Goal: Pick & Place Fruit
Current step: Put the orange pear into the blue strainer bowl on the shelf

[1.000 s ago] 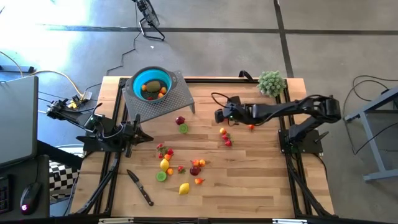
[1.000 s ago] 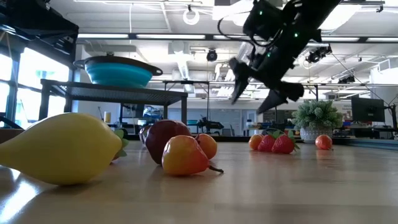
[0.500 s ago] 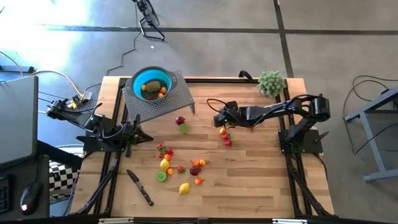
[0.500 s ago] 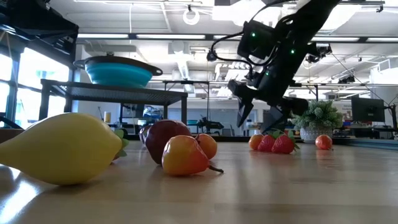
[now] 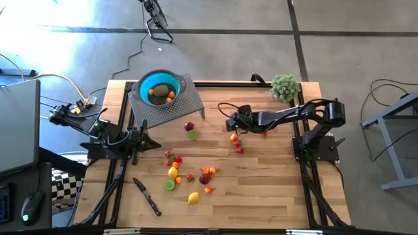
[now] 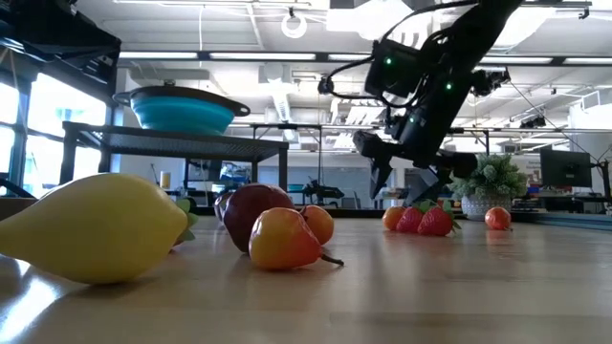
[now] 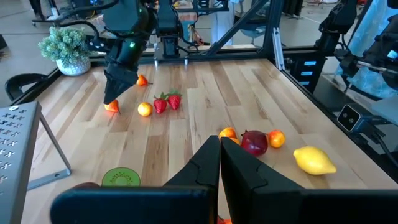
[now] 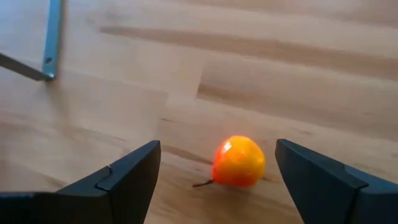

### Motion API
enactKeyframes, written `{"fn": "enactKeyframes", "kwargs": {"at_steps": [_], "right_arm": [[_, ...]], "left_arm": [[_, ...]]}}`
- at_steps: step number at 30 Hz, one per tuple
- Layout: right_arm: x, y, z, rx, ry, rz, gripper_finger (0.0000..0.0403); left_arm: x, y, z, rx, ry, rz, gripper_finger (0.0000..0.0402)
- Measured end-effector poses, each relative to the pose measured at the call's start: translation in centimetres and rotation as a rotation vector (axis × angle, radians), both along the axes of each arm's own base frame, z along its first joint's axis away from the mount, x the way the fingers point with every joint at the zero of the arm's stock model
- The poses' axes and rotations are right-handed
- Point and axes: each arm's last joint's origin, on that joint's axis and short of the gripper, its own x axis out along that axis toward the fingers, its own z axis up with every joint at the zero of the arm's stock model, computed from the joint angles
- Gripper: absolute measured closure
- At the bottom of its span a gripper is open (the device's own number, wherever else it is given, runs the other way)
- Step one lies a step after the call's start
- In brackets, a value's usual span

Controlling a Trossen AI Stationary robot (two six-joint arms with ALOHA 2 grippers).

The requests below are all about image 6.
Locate grey perforated metal shelf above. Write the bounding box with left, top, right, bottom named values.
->
left=59, top=120, right=290, bottom=192

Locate white ring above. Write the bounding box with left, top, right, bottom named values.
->
left=280, top=11, right=309, bottom=39

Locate red plastic strawberry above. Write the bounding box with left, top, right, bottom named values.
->
left=395, top=199, right=431, bottom=234
left=417, top=199, right=463, bottom=237
left=171, top=198, right=200, bottom=249

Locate yellow plastic lemon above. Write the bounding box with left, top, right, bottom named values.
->
left=0, top=172, right=188, bottom=287

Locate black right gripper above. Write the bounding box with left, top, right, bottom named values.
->
left=353, top=102, right=479, bottom=205

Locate dark red apple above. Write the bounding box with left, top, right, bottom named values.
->
left=222, top=183, right=297, bottom=254

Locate blue machine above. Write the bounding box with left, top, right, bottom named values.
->
left=217, top=161, right=253, bottom=186

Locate black aluminium table frame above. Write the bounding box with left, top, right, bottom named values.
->
left=190, top=204, right=612, bottom=231

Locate black bar with light strips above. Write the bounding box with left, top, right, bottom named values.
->
left=119, top=50, right=612, bottom=67

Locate blue collapsible colander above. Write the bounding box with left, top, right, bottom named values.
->
left=112, top=80, right=251, bottom=137

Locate black computer monitor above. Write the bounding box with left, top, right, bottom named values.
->
left=539, top=148, right=593, bottom=188

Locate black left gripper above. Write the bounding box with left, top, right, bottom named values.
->
left=18, top=0, right=121, bottom=92

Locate small orange fruit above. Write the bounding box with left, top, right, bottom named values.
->
left=382, top=205, right=405, bottom=232
left=299, top=204, right=336, bottom=247

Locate green plant in white pot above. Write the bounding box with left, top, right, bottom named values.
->
left=448, top=153, right=529, bottom=222

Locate black metal background frame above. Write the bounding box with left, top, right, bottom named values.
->
left=189, top=121, right=492, bottom=211

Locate black background desk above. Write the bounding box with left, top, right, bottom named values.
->
left=514, top=193, right=612, bottom=215

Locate orange pear with stem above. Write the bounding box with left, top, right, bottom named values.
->
left=484, top=205, right=513, bottom=232
left=248, top=207, right=345, bottom=272

